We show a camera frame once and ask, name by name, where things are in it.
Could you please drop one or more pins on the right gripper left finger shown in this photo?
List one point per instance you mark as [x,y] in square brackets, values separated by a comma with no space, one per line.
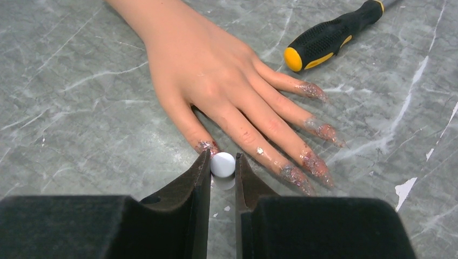
[170,223]

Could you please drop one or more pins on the far black yellow screwdriver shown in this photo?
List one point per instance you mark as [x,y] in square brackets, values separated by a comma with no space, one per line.
[324,40]

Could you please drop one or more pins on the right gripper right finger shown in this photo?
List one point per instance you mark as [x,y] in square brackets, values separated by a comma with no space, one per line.
[272,226]

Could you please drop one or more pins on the mannequin hand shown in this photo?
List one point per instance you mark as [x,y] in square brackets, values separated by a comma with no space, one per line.
[196,64]

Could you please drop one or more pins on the white nail polish cap brush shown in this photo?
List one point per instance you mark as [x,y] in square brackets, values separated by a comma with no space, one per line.
[222,164]

